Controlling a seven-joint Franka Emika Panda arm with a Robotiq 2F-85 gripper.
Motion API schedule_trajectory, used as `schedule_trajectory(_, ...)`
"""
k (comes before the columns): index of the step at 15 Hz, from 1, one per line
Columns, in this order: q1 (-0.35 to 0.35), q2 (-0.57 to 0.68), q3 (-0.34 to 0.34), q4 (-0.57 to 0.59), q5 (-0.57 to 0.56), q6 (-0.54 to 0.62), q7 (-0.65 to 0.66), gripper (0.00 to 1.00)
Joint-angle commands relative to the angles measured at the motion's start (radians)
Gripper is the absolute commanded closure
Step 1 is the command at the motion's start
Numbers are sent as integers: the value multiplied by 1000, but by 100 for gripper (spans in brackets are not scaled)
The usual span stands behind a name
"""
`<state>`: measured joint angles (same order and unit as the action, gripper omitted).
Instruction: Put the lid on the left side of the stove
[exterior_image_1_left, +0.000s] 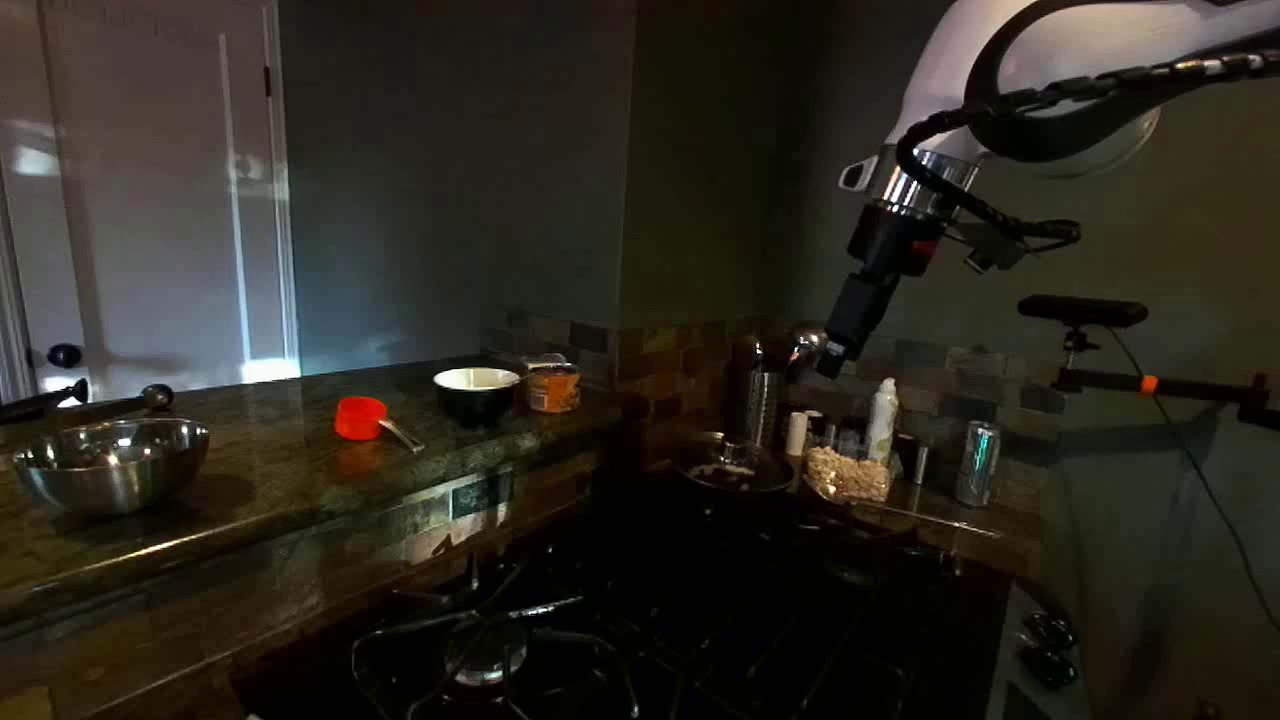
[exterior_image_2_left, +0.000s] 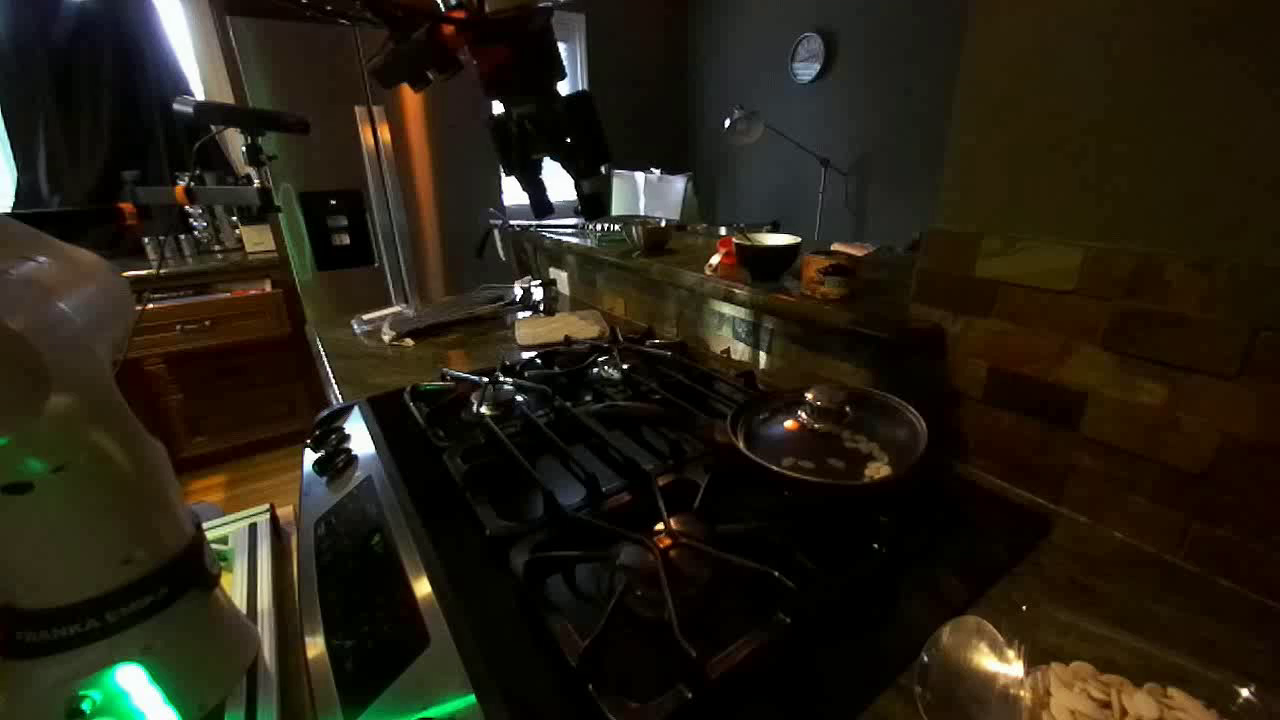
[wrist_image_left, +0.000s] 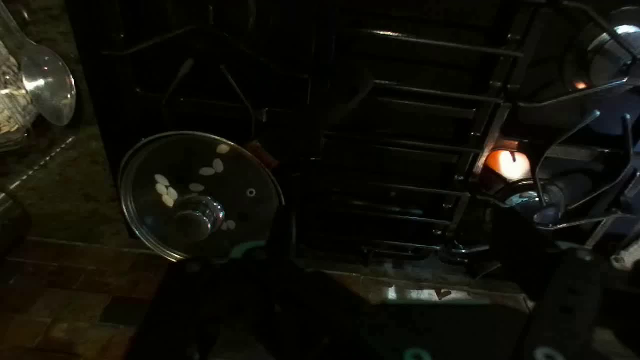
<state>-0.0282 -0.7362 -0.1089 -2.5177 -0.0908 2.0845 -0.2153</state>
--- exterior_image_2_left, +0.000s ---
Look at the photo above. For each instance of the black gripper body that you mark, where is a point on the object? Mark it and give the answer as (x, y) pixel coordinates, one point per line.
(538, 120)

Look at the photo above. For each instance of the glass pan lid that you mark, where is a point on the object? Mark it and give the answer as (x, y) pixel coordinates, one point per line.
(829, 431)

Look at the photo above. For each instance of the black gas stove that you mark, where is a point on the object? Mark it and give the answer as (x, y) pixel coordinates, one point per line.
(577, 538)

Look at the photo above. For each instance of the stainless steel refrigerator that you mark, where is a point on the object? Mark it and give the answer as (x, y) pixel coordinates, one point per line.
(385, 201)

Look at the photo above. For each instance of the metal desk lamp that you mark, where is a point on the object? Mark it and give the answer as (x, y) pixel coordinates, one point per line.
(744, 124)

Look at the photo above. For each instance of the wooden drawer cabinet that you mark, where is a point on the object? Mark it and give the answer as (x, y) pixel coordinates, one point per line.
(218, 356)

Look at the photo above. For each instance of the clear glass bowl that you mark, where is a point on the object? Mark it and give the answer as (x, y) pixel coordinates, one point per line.
(968, 672)

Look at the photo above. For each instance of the round wall clock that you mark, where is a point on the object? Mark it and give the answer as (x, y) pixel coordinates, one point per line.
(808, 58)

